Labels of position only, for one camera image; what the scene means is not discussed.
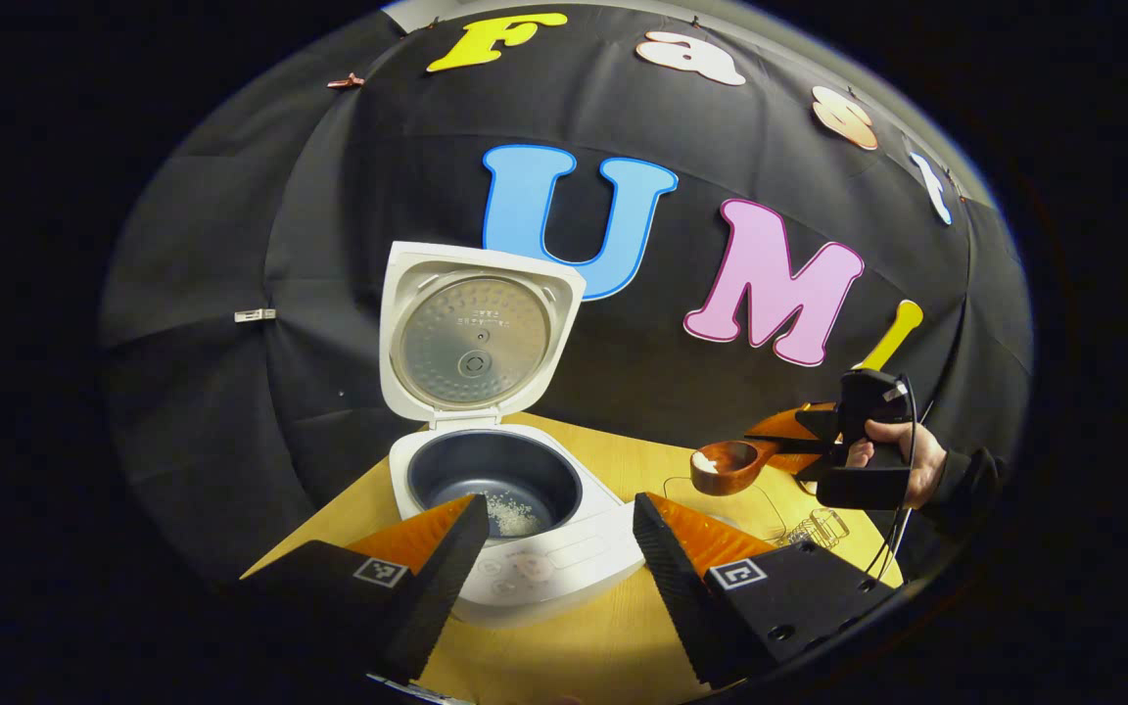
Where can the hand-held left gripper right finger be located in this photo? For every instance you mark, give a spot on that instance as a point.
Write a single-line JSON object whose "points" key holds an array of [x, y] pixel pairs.
{"points": [[681, 597]]}

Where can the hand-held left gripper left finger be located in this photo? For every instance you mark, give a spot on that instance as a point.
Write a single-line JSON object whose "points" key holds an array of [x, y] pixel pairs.
{"points": [[446, 587]]}

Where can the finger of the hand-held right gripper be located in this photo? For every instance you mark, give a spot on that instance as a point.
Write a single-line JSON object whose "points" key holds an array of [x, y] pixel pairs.
{"points": [[809, 462], [789, 423]]}

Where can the brown wooden spoon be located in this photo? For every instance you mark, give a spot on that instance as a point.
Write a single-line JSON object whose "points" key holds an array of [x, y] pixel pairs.
{"points": [[735, 465]]}

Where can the white rice grains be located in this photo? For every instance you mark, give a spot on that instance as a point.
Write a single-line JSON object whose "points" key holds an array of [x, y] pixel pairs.
{"points": [[513, 516]]}

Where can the white rice cooker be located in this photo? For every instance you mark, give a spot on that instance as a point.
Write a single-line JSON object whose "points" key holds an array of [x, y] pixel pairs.
{"points": [[476, 343]]}

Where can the clear plastic container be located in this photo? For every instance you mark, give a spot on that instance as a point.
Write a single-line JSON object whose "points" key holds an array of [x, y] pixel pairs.
{"points": [[760, 499]]}

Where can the white clip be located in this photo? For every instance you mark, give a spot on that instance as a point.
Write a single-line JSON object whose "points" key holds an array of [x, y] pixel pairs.
{"points": [[255, 315]]}

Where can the black backdrop cloth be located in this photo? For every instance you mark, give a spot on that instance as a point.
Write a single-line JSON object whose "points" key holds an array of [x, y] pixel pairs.
{"points": [[329, 245]]}

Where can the pink clip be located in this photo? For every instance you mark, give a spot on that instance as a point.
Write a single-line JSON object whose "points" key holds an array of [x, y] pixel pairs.
{"points": [[346, 81]]}

